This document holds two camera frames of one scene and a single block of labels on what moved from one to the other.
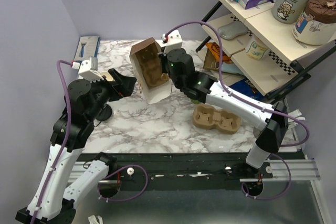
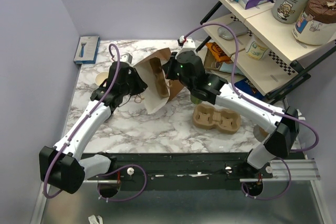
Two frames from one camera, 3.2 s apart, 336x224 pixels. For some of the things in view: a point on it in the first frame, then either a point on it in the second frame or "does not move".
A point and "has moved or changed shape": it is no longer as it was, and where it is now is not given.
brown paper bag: [146, 58] has moved or changed shape
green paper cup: [195, 102] does not move
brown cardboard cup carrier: [205, 116] does not move
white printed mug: [255, 49] does not move
